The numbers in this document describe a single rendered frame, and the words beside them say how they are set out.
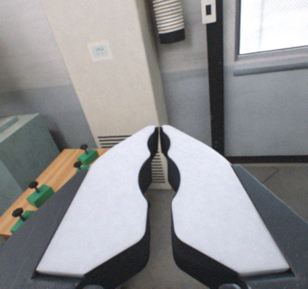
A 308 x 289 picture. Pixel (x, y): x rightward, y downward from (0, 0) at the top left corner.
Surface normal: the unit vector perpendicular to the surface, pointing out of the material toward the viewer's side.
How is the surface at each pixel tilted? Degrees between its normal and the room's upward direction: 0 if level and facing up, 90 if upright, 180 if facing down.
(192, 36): 90
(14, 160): 90
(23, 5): 90
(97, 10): 90
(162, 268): 0
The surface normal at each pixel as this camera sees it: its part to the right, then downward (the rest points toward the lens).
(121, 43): -0.19, 0.55
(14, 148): 0.97, -0.05
